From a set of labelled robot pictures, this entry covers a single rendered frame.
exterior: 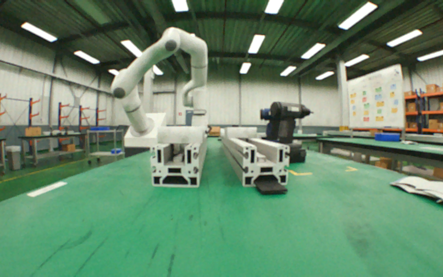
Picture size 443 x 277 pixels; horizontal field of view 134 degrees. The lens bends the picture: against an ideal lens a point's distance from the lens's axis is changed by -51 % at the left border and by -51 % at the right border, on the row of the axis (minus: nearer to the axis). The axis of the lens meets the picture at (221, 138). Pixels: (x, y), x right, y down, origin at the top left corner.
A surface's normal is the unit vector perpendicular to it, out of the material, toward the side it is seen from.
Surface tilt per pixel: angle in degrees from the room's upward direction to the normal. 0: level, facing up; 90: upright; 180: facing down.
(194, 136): 90
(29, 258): 0
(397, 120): 90
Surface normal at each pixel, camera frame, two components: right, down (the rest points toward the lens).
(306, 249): 0.00, -1.00
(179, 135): 0.05, 0.05
